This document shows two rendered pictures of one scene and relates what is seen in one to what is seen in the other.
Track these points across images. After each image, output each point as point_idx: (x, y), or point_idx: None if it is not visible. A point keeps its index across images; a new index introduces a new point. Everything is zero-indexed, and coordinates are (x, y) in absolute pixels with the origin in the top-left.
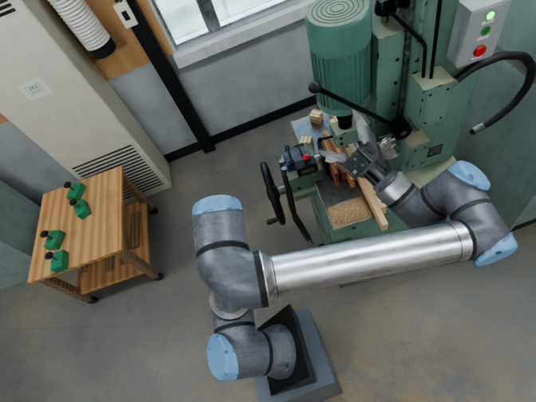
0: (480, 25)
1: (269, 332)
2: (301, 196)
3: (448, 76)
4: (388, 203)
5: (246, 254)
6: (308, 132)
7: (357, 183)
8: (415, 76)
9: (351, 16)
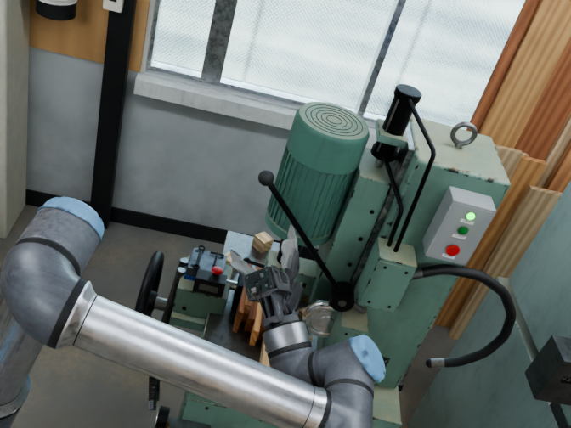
0: (459, 221)
1: None
2: (181, 322)
3: (413, 260)
4: (269, 349)
5: (72, 273)
6: (241, 253)
7: (261, 344)
8: (381, 239)
9: (341, 133)
